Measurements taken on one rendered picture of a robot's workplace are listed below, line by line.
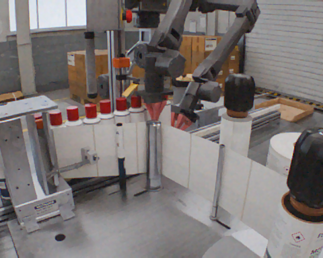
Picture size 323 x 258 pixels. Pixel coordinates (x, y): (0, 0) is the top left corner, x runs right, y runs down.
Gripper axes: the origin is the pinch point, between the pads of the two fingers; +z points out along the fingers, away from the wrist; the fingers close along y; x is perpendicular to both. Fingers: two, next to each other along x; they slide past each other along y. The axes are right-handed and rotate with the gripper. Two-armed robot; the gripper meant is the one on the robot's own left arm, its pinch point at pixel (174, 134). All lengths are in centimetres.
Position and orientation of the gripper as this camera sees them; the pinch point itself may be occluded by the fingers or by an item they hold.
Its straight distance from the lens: 95.9
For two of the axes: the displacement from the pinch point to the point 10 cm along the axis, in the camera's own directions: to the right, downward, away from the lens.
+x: 6.0, 3.9, 7.0
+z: -4.3, 8.9, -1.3
